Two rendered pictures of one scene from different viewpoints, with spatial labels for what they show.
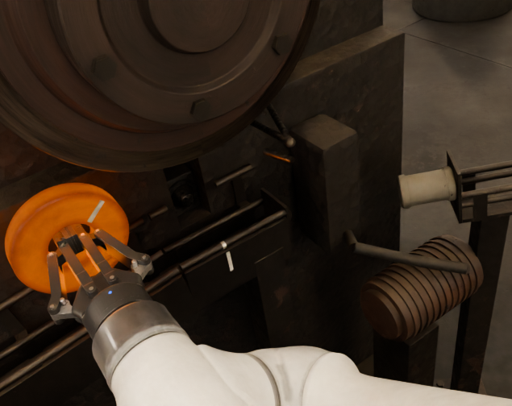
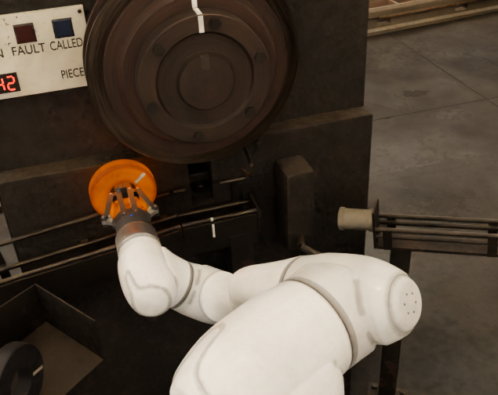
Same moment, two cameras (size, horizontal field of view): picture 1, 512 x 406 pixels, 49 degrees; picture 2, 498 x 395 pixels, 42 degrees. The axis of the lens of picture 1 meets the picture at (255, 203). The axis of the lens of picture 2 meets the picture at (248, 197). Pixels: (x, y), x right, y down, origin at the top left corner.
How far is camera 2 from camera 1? 0.79 m
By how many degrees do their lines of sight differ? 11
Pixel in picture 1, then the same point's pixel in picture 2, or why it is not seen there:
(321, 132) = (292, 166)
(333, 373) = (222, 278)
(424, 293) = not seen: hidden behind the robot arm
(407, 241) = not seen: hidden behind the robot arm
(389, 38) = (360, 116)
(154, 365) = (137, 245)
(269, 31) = (244, 104)
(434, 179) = (361, 214)
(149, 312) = (145, 227)
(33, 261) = (101, 196)
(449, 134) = (484, 204)
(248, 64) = (230, 118)
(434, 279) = not seen: hidden behind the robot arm
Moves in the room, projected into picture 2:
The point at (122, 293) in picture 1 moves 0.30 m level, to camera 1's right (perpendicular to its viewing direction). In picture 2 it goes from (136, 216) to (277, 226)
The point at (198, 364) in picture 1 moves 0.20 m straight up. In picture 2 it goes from (157, 251) to (143, 161)
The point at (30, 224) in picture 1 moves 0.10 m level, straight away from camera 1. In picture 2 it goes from (104, 175) to (100, 155)
